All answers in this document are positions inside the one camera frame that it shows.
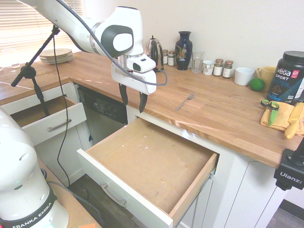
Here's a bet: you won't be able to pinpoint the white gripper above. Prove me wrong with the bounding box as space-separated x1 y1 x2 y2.
111 62 158 114

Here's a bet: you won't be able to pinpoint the metal fork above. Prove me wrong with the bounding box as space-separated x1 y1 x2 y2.
175 93 196 112

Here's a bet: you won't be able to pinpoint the brown robot base board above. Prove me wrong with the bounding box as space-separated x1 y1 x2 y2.
35 156 103 228

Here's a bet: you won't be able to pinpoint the large wooden drawer white front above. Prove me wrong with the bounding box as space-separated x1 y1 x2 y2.
76 117 220 226

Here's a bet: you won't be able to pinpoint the small wooden drawer white front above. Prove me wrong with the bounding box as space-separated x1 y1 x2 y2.
9 95 87 147

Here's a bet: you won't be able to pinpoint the stainless steel dishwasher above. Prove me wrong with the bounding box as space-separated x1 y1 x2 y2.
77 85 129 145

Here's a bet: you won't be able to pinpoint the stainless steel kettle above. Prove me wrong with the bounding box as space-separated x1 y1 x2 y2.
143 35 165 71

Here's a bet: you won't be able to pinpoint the dark blue painted vase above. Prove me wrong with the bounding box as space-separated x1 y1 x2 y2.
175 30 193 71

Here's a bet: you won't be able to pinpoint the clear glass tumbler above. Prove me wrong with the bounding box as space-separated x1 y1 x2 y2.
191 51 205 74

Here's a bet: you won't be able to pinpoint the small white patterned cup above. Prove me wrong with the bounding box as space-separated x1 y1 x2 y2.
202 60 216 76

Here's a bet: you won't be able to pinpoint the stack of beige plates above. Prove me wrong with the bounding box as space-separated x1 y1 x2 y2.
39 48 75 64

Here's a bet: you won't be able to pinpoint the spice jar brown lid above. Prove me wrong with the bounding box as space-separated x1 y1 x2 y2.
213 58 224 77
222 60 234 79

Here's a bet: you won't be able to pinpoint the plain white cup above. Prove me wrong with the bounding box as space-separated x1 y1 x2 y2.
234 67 256 86

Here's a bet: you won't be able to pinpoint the green lime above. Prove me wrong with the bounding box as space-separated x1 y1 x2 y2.
248 77 266 92

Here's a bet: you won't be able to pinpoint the clear wine glass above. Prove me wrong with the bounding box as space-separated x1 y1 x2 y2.
0 47 21 70

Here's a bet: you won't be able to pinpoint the window blinds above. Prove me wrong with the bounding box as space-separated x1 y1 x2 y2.
0 0 81 55

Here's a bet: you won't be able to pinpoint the yellow mug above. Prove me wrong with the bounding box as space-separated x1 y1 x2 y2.
256 66 277 88

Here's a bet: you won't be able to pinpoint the white kitchen cabinet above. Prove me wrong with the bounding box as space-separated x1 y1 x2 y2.
0 82 289 228

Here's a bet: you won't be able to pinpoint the yellow cloth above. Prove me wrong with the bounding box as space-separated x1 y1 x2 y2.
260 102 304 137

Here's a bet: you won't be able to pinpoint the black Vega protein tub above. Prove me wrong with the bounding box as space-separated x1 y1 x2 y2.
266 50 304 106

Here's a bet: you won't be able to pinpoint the yellow knife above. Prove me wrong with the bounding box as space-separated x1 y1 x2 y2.
284 102 304 140

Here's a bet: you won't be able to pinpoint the grey braided robot cable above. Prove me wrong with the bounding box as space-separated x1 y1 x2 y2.
56 0 169 86

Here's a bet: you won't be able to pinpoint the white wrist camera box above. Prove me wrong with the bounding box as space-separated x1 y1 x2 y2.
126 56 157 74

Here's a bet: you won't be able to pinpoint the thin black hanging cable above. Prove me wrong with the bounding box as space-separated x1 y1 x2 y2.
52 33 73 188

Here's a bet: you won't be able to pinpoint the black camera boom stand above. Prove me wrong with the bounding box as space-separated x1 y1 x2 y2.
10 25 61 118

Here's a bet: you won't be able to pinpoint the dark cable by robot base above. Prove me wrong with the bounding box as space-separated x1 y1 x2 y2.
46 181 103 225

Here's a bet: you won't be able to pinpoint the green handled scissors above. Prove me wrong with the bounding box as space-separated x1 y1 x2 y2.
260 99 281 126

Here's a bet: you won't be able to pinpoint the black Ulanzi camera mount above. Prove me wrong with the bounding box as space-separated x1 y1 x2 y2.
273 135 304 190

